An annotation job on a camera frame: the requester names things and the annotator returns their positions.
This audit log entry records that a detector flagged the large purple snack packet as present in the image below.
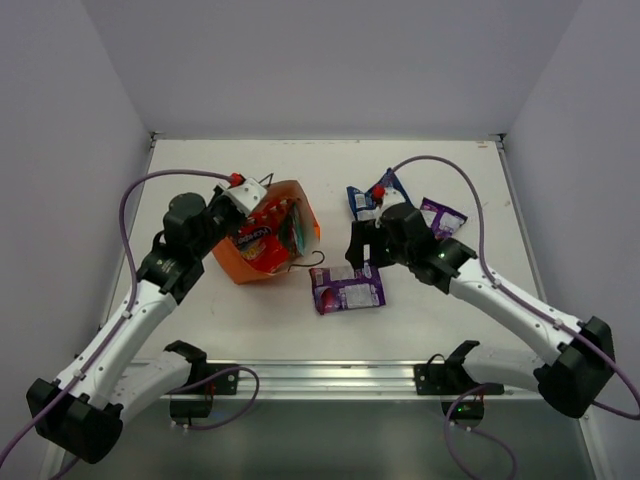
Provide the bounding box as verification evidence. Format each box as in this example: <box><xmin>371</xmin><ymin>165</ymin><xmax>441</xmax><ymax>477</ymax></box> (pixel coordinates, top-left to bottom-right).
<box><xmin>309</xmin><ymin>263</ymin><xmax>386</xmax><ymax>315</ymax></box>

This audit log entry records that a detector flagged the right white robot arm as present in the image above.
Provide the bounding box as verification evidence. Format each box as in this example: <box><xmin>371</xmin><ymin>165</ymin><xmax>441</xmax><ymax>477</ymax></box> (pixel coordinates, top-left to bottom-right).
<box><xmin>345</xmin><ymin>203</ymin><xmax>615</xmax><ymax>418</ymax></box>

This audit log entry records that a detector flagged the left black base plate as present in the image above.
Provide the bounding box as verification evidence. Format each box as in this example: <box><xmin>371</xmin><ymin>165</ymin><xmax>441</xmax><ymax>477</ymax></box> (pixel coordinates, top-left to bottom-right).
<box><xmin>195</xmin><ymin>363</ymin><xmax>239</xmax><ymax>396</ymax></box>

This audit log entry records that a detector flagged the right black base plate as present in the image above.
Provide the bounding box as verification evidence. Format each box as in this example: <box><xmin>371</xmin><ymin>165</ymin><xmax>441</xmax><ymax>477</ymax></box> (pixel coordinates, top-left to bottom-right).
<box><xmin>413</xmin><ymin>340</ymin><xmax>480</xmax><ymax>396</ymax></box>

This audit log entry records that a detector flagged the aluminium mounting rail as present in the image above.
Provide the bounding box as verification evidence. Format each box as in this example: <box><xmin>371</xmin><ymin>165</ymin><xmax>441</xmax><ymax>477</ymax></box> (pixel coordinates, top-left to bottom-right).
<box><xmin>119</xmin><ymin>359</ymin><xmax>546</xmax><ymax>401</ymax></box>

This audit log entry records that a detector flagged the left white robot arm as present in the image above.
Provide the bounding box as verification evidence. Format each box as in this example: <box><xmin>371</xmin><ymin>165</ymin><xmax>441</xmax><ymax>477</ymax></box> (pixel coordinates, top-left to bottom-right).
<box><xmin>26</xmin><ymin>190</ymin><xmax>254</xmax><ymax>464</ymax></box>

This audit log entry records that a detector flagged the small purple snack packet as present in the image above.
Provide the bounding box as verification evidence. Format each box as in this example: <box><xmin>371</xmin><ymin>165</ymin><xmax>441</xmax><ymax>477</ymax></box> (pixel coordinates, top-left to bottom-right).
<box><xmin>420</xmin><ymin>197</ymin><xmax>468</xmax><ymax>240</ymax></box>

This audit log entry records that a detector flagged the orange paper bag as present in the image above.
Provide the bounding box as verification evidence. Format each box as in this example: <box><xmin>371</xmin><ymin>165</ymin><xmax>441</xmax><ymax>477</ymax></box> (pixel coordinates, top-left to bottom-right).
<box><xmin>212</xmin><ymin>179</ymin><xmax>321</xmax><ymax>285</ymax></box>

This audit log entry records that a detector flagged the purple cable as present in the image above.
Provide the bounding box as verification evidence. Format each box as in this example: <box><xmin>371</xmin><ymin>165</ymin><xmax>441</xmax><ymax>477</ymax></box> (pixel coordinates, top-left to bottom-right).
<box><xmin>389</xmin><ymin>154</ymin><xmax>640</xmax><ymax>480</ymax></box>
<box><xmin>0</xmin><ymin>169</ymin><xmax>261</xmax><ymax>480</ymax></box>

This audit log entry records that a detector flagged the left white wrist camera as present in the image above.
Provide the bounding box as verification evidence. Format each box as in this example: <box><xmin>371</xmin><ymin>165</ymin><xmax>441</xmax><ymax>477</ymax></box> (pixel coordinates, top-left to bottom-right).
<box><xmin>223</xmin><ymin>177</ymin><xmax>267</xmax><ymax>216</ymax></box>

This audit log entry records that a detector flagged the red snack packet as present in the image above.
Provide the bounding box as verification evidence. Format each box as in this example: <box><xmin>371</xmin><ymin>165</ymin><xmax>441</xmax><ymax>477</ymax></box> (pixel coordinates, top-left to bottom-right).
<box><xmin>232</xmin><ymin>197</ymin><xmax>293</xmax><ymax>274</ymax></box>

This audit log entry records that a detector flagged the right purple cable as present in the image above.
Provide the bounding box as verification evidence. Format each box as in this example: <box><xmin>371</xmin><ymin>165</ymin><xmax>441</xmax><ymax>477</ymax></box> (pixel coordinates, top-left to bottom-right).
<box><xmin>389</xmin><ymin>154</ymin><xmax>640</xmax><ymax>480</ymax></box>

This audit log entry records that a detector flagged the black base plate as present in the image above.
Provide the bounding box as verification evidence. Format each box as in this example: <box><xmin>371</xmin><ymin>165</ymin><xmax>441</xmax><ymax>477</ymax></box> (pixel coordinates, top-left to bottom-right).
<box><xmin>413</xmin><ymin>340</ymin><xmax>480</xmax><ymax>396</ymax></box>
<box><xmin>195</xmin><ymin>363</ymin><xmax>239</xmax><ymax>396</ymax></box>

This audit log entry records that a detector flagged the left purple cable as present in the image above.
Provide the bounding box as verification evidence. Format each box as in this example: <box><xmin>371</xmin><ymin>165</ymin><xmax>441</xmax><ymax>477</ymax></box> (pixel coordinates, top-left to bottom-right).
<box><xmin>0</xmin><ymin>169</ymin><xmax>261</xmax><ymax>480</ymax></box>

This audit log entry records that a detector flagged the blue snack packet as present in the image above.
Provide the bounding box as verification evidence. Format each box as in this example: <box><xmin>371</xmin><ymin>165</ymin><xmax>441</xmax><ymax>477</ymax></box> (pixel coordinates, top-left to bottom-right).
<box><xmin>346</xmin><ymin>168</ymin><xmax>411</xmax><ymax>221</ymax></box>

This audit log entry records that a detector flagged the teal snack packet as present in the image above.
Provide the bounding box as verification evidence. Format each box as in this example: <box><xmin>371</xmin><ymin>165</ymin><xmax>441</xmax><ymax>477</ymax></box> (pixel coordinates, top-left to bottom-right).
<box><xmin>277</xmin><ymin>202</ymin><xmax>305</xmax><ymax>258</ymax></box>

